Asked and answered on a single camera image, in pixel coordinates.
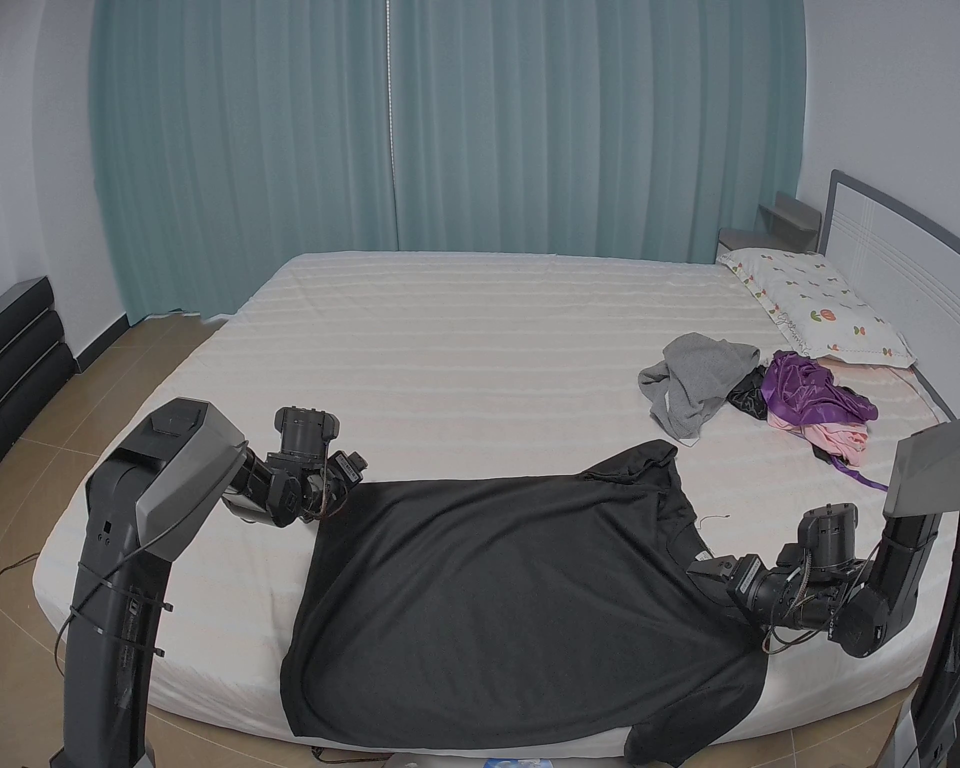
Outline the white printed pillow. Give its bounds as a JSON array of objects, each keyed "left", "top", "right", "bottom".
[{"left": 716, "top": 247, "right": 918, "bottom": 369}]

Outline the grey bedside table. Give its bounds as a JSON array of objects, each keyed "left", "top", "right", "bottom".
[{"left": 716, "top": 191, "right": 822, "bottom": 264}]

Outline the black T-shirt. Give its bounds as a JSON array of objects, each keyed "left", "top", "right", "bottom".
[{"left": 279, "top": 440, "right": 770, "bottom": 768}]

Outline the grey knit garment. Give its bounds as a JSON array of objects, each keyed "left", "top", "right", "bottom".
[{"left": 637, "top": 333, "right": 762, "bottom": 447}]

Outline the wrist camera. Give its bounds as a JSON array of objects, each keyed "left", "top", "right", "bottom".
[
  {"left": 327, "top": 448, "right": 370, "bottom": 490},
  {"left": 724, "top": 555, "right": 769, "bottom": 607}
]

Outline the blue-green curtain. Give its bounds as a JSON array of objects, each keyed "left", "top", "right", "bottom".
[{"left": 88, "top": 0, "right": 807, "bottom": 327}]

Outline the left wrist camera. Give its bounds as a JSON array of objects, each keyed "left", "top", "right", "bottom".
[{"left": 327, "top": 448, "right": 370, "bottom": 490}]

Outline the purple satin garment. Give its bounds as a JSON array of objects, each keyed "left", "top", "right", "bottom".
[{"left": 761, "top": 350, "right": 890, "bottom": 492}]

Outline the black cable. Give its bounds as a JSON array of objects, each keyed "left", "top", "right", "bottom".
[{"left": 54, "top": 442, "right": 252, "bottom": 676}]

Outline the black chest of drawers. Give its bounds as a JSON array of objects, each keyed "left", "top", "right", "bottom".
[{"left": 0, "top": 275, "right": 76, "bottom": 460}]

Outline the pink garment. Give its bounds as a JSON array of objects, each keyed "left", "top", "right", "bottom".
[{"left": 766, "top": 416, "right": 871, "bottom": 466}]

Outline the black satin garment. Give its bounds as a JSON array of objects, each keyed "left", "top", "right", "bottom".
[{"left": 726, "top": 365, "right": 774, "bottom": 421}]

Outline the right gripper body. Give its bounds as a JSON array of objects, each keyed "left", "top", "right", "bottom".
[{"left": 687, "top": 558, "right": 736, "bottom": 601}]

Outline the bed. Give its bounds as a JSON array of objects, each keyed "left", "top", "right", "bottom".
[{"left": 33, "top": 168, "right": 960, "bottom": 755}]

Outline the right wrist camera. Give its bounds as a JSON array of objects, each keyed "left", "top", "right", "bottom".
[{"left": 724, "top": 555, "right": 769, "bottom": 607}]

